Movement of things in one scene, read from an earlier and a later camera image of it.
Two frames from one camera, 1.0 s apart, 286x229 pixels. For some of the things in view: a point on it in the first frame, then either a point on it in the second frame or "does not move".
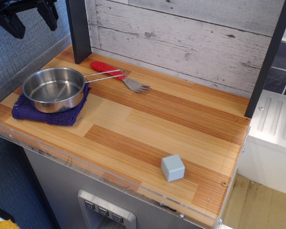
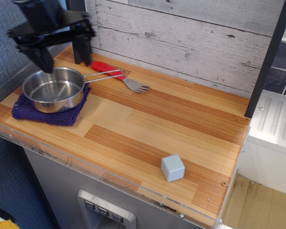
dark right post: (270, 57) does not move
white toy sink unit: (268, 155) does not move
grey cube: (173, 168) does not move
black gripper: (10, 21) to (49, 23)
